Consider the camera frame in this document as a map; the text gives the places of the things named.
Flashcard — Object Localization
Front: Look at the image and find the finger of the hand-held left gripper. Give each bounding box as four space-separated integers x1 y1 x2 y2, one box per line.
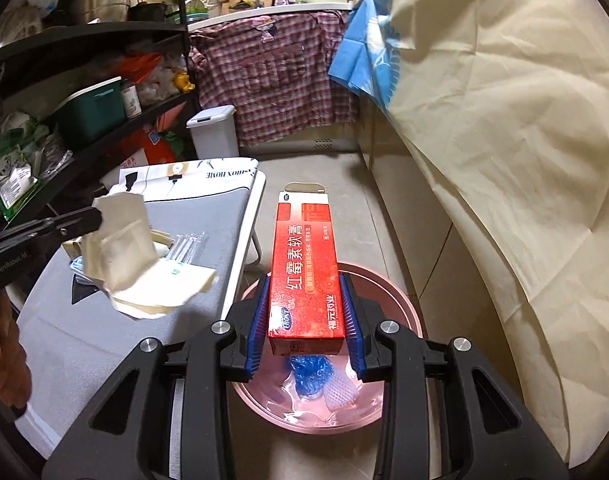
0 207 104 263

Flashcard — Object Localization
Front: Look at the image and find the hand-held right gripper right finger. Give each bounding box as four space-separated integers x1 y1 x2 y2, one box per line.
339 274 571 480

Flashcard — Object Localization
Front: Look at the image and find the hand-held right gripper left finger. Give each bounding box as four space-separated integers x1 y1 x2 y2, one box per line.
41 275 272 480

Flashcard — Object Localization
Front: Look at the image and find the pink plastic basin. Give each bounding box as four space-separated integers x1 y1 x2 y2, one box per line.
228 261 424 436

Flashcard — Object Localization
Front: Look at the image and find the red cardboard box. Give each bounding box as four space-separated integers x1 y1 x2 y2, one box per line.
267 182 346 356

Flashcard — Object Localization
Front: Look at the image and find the person's left hand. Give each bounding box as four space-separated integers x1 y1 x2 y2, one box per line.
0 290 32 413

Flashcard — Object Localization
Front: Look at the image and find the white foam fruit net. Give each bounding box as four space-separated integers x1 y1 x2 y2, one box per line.
325 377 361 411

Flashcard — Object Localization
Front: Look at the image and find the blue plastic bag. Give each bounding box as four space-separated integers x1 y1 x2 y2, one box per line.
283 354 335 402

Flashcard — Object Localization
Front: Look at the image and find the black plastic wrapper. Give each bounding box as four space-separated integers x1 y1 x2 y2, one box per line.
71 276 104 306

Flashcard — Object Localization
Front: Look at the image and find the green food packet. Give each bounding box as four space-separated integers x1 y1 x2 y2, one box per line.
0 127 41 223

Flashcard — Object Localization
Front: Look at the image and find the orange printed sack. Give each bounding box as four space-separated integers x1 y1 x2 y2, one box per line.
118 127 176 167

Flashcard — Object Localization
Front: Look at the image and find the grey folding table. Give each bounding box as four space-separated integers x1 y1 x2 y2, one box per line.
14 157 268 461

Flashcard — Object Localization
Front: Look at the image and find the green storage box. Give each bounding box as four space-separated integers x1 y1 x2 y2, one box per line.
53 76 128 146

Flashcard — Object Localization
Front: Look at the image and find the clear plastic tube package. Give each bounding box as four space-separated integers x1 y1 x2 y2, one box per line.
167 231 208 265

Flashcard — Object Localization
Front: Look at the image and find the white labelled jar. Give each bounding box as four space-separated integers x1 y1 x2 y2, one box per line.
121 85 142 121

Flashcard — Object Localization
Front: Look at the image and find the white lidded bin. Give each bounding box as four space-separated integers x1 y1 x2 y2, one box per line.
186 105 241 161

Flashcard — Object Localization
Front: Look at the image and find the orange bag on shelf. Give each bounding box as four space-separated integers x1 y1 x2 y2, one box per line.
115 54 161 86

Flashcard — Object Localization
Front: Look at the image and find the black shelf rack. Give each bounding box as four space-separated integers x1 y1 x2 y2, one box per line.
0 0 200 241

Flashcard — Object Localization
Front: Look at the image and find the black cooking pot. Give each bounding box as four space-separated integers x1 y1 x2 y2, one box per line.
129 2 169 23

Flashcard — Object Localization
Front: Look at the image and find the red plaid shirt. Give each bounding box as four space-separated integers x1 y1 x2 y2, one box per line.
188 10 359 147

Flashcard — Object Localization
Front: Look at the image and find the cream sheet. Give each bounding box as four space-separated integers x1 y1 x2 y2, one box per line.
355 0 609 466

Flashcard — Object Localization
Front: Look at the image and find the blue cloth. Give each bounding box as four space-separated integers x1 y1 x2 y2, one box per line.
327 0 410 111

